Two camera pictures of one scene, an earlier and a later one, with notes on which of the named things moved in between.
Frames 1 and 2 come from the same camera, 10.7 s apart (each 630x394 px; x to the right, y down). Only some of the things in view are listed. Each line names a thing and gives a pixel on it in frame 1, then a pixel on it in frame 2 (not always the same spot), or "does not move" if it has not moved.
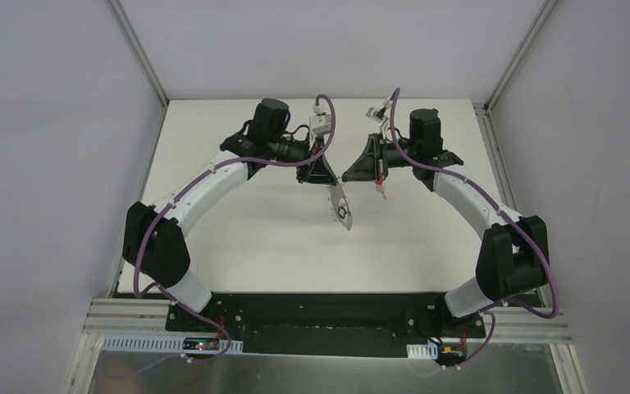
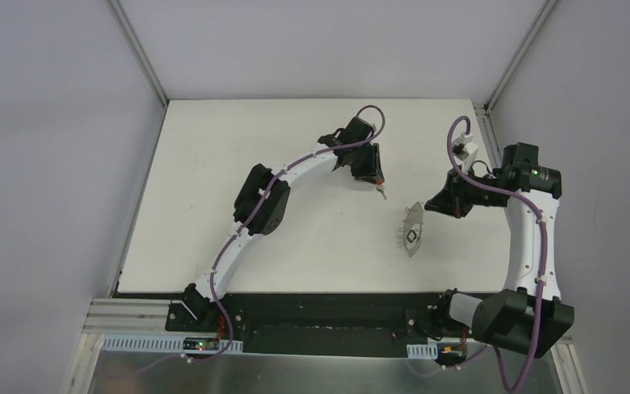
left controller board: [201, 344] does not move
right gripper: [374, 159] → [458, 194]
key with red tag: [381, 187] does not move
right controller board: [452, 352] does not move
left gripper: [308, 162] → [366, 162]
